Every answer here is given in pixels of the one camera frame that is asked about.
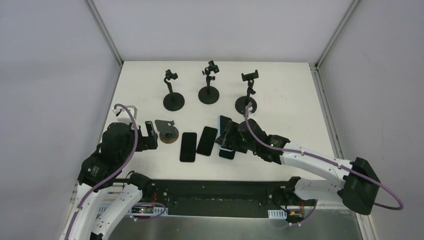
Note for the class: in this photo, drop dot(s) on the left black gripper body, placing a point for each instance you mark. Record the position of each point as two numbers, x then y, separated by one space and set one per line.
145 136

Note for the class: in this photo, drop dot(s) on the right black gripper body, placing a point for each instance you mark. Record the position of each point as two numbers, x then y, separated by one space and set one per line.
230 137

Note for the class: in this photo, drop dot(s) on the blue-cased phone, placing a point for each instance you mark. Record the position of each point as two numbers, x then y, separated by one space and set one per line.
226 154

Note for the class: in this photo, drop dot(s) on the black phone stand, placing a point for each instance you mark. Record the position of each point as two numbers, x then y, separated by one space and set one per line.
243 101
173 101
209 95

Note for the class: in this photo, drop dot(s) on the black phone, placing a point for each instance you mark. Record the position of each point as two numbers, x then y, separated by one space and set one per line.
188 147

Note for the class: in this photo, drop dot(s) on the light blue phone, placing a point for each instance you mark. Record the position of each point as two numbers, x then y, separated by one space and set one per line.
222 123

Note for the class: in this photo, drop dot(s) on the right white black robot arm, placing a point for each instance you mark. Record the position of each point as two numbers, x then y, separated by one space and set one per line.
354 183

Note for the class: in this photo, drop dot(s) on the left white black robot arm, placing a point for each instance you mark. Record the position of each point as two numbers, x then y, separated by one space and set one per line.
98 173

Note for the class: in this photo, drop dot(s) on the round wooden phone stand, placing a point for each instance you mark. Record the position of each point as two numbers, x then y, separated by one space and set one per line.
168 133

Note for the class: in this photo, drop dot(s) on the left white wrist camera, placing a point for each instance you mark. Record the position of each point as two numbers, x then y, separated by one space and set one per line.
126 115

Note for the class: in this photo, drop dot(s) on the left white cable duct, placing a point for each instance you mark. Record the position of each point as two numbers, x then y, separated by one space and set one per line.
146 211

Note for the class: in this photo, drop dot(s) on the white cable duct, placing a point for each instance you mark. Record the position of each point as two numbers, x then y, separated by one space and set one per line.
277 214
146 211

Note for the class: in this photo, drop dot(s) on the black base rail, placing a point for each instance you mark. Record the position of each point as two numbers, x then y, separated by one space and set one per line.
228 199

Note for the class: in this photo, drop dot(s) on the right white cable duct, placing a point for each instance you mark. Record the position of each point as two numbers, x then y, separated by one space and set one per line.
277 214

